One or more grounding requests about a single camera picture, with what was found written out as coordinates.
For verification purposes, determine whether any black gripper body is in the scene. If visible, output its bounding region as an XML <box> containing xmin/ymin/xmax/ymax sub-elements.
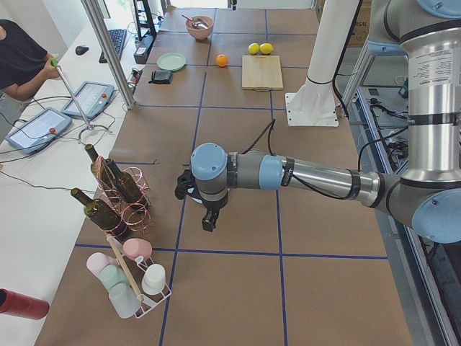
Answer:
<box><xmin>174</xmin><ymin>169</ymin><xmax>202</xmax><ymax>203</ymax></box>

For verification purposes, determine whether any orange fruit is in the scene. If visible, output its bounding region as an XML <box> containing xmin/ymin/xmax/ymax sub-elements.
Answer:
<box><xmin>215</xmin><ymin>54</ymin><xmax>228</xmax><ymax>68</ymax></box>

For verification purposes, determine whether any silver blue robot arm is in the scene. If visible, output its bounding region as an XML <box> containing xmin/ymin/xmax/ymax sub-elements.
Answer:
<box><xmin>175</xmin><ymin>1</ymin><xmax>460</xmax><ymax>244</ymax></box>

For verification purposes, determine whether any light green plate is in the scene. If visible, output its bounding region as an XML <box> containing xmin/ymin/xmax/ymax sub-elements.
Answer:
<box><xmin>156</xmin><ymin>53</ymin><xmax>187</xmax><ymax>72</ymax></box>

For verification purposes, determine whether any dark glass bottle middle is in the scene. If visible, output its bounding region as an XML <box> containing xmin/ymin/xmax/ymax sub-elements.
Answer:
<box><xmin>105</xmin><ymin>158</ymin><xmax>148</xmax><ymax>209</ymax></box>

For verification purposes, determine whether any dark glass bottle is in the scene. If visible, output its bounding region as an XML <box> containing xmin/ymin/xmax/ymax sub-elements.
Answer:
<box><xmin>85</xmin><ymin>144</ymin><xmax>113</xmax><ymax>190</ymax></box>
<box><xmin>71</xmin><ymin>187</ymin><xmax>127</xmax><ymax>236</ymax></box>
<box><xmin>105</xmin><ymin>158</ymin><xmax>148</xmax><ymax>209</ymax></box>

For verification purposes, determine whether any pink cup upper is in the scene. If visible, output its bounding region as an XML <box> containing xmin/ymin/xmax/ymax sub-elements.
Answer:
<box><xmin>122</xmin><ymin>238</ymin><xmax>153</xmax><ymax>260</ymax></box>

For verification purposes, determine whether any pink cup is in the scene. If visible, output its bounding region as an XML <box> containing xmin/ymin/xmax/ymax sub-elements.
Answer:
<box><xmin>86</xmin><ymin>252</ymin><xmax>118</xmax><ymax>278</ymax></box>
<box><xmin>122</xmin><ymin>238</ymin><xmax>153</xmax><ymax>260</ymax></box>

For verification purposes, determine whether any white cup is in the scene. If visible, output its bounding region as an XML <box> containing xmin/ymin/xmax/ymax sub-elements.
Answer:
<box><xmin>141</xmin><ymin>264</ymin><xmax>166</xmax><ymax>295</ymax></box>

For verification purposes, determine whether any dark glass bottle front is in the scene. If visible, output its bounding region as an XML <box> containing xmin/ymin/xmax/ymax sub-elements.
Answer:
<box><xmin>71</xmin><ymin>187</ymin><xmax>127</xmax><ymax>236</ymax></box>

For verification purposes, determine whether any dark glass bottle rear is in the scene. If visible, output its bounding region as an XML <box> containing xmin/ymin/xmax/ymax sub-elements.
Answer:
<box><xmin>85</xmin><ymin>144</ymin><xmax>113</xmax><ymax>190</ymax></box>

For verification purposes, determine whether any dark grey folded cloth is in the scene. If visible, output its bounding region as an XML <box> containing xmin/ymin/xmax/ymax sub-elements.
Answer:
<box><xmin>148</xmin><ymin>70</ymin><xmax>173</xmax><ymax>84</ymax></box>

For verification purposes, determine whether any mint green cup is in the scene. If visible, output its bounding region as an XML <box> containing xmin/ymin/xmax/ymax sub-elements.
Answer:
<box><xmin>99</xmin><ymin>265</ymin><xmax>130</xmax><ymax>291</ymax></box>

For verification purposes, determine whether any grey blue cup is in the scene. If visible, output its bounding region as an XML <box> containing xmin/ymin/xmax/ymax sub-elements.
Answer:
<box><xmin>109</xmin><ymin>282</ymin><xmax>140</xmax><ymax>319</ymax></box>

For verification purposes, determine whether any pink cup left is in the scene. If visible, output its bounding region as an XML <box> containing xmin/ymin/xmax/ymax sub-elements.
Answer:
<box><xmin>86</xmin><ymin>252</ymin><xmax>118</xmax><ymax>278</ymax></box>

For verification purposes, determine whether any teach pendant far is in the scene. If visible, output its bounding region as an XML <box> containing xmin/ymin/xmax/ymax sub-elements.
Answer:
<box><xmin>74</xmin><ymin>81</ymin><xmax>115</xmax><ymax>121</ymax></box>

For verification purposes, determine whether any teach pendant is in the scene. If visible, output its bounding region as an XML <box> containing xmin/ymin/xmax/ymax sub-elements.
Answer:
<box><xmin>6</xmin><ymin>107</ymin><xmax>72</xmax><ymax>154</ymax></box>
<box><xmin>74</xmin><ymin>81</ymin><xmax>115</xmax><ymax>121</ymax></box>

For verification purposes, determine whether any wooden cutting board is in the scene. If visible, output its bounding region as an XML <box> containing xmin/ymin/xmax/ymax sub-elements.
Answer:
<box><xmin>241</xmin><ymin>56</ymin><xmax>284</xmax><ymax>91</ymax></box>

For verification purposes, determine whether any pink bowl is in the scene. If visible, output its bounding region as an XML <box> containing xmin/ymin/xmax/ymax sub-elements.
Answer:
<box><xmin>185</xmin><ymin>16</ymin><xmax>214</xmax><ymax>40</ymax></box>

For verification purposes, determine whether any yellow lemon left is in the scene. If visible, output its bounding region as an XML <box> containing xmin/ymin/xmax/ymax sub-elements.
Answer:
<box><xmin>247</xmin><ymin>43</ymin><xmax>260</xmax><ymax>56</ymax></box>

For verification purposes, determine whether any yellow lemon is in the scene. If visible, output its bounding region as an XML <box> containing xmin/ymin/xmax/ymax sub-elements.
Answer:
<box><xmin>247</xmin><ymin>43</ymin><xmax>260</xmax><ymax>56</ymax></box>
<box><xmin>259</xmin><ymin>43</ymin><xmax>274</xmax><ymax>55</ymax></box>

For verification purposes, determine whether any yellow lemon right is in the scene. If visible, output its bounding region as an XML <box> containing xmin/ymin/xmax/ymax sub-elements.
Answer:
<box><xmin>259</xmin><ymin>43</ymin><xmax>274</xmax><ymax>55</ymax></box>

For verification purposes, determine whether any teach pendant near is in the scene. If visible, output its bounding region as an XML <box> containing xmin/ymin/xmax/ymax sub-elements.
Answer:
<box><xmin>6</xmin><ymin>107</ymin><xmax>72</xmax><ymax>154</ymax></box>

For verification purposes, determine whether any black keyboard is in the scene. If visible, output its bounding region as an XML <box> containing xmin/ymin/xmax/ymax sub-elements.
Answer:
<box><xmin>107</xmin><ymin>29</ymin><xmax>127</xmax><ymax>60</ymax></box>

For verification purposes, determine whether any metal scoop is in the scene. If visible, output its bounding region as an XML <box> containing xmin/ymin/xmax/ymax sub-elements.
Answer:
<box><xmin>182</xmin><ymin>14</ymin><xmax>212</xmax><ymax>30</ymax></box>

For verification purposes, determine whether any black computer mouse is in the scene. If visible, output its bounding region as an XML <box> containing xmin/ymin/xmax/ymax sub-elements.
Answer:
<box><xmin>75</xmin><ymin>45</ymin><xmax>89</xmax><ymax>56</ymax></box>

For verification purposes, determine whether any person in black shirt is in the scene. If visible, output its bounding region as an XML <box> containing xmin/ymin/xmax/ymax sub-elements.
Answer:
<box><xmin>1</xmin><ymin>19</ymin><xmax>59</xmax><ymax>101</ymax></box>

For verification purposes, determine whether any red bottle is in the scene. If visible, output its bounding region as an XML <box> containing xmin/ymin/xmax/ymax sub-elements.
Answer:
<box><xmin>1</xmin><ymin>288</ymin><xmax>50</xmax><ymax>320</ymax></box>

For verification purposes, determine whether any copper wire bottle rack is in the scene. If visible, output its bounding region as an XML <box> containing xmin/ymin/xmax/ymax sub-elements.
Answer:
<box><xmin>91</xmin><ymin>156</ymin><xmax>153</xmax><ymax>237</ymax></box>

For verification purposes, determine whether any white wire cup rack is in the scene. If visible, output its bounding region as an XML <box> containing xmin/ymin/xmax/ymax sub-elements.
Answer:
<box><xmin>107</xmin><ymin>236</ymin><xmax>171</xmax><ymax>319</ymax></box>

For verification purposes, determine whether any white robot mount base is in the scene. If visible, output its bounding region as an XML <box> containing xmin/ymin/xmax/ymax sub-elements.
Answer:
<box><xmin>284</xmin><ymin>0</ymin><xmax>363</xmax><ymax>128</ymax></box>

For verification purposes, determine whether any metal stick green handle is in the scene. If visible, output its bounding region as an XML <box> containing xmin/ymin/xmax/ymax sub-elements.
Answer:
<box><xmin>50</xmin><ymin>58</ymin><xmax>110</xmax><ymax>143</ymax></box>

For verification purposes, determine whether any aluminium frame post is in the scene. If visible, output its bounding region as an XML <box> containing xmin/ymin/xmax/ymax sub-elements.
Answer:
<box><xmin>81</xmin><ymin>0</ymin><xmax>135</xmax><ymax>110</ymax></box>

